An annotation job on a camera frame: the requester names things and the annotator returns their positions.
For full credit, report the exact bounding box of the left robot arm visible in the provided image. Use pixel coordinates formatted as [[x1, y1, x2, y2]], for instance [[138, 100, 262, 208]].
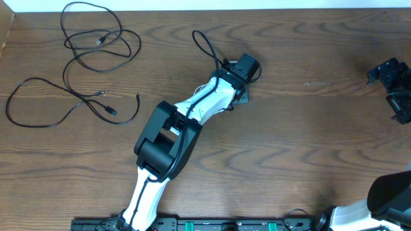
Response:
[[117, 54, 262, 230]]

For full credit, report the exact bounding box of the short black usb cable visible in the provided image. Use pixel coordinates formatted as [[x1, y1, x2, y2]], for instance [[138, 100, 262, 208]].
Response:
[[4, 76, 141, 129]]

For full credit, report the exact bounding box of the long black usb cable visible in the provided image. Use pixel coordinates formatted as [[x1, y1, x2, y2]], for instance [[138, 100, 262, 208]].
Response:
[[60, 1, 143, 98]]

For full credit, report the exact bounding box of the white usb cable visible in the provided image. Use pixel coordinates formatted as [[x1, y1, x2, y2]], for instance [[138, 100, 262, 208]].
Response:
[[193, 83, 209, 96]]

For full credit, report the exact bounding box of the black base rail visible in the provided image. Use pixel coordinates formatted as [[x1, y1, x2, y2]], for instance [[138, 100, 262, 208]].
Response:
[[69, 217, 318, 231]]

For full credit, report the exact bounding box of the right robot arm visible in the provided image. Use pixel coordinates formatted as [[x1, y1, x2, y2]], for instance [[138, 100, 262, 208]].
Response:
[[315, 58, 410, 231]]

